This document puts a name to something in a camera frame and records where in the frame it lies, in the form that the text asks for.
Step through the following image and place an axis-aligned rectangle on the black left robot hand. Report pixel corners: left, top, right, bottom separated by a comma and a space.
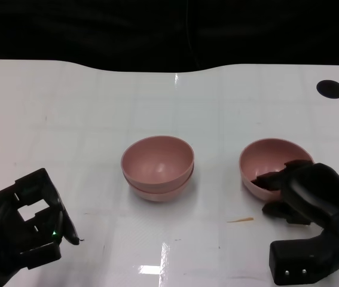
0, 167, 80, 287

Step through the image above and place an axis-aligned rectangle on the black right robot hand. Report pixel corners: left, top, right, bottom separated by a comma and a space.
249, 160, 339, 231

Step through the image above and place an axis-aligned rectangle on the pink plastic bowl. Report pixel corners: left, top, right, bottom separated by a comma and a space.
120, 136, 195, 185
123, 170, 194, 203
239, 137, 314, 201

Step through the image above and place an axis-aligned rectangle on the black round table grommet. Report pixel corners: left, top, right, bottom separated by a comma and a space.
316, 79, 339, 99

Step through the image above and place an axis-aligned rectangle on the black right wrist camera housing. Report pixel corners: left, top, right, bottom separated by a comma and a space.
269, 230, 339, 286

